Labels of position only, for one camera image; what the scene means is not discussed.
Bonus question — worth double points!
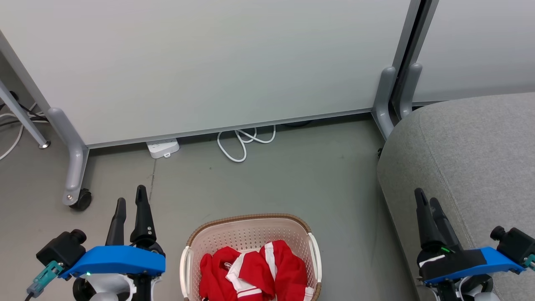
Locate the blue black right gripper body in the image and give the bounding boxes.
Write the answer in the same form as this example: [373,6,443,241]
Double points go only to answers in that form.
[417,246,526,287]

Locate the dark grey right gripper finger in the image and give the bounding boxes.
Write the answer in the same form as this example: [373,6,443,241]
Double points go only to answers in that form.
[429,197,463,251]
[414,188,438,252]

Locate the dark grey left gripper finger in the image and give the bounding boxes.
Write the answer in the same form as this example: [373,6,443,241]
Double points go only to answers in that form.
[104,197,127,247]
[130,185,157,248]

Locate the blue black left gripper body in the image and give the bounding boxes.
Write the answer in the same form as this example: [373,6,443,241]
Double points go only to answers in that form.
[59,245,166,280]

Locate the red and white garment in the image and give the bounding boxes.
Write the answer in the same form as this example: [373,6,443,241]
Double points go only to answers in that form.
[199,240,315,301]

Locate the grey fabric sofa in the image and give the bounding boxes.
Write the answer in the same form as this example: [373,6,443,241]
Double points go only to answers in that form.
[377,92,535,301]

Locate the white power strip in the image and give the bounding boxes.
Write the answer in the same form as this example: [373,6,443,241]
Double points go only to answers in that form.
[146,138,180,159]

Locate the beige laundry basket brown rim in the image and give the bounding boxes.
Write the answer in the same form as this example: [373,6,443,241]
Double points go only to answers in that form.
[180,213,322,301]

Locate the grey metal table leg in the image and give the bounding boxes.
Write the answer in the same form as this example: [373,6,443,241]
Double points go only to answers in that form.
[0,79,51,150]

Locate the wide white partition panel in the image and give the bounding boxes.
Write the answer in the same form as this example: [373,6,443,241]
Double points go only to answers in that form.
[0,0,420,150]

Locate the narrow white partition panel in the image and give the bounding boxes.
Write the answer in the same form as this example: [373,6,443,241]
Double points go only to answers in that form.
[412,0,535,106]

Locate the teal left camera connector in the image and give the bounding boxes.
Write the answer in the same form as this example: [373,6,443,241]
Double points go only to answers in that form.
[26,260,63,298]

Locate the coiled white power cable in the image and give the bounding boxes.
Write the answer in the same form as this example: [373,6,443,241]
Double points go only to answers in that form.
[217,125,277,163]

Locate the white floor cable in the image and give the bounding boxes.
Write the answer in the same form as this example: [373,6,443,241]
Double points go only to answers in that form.
[0,102,39,162]

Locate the black floor cables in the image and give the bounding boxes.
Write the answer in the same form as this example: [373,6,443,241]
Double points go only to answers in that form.
[0,91,49,127]

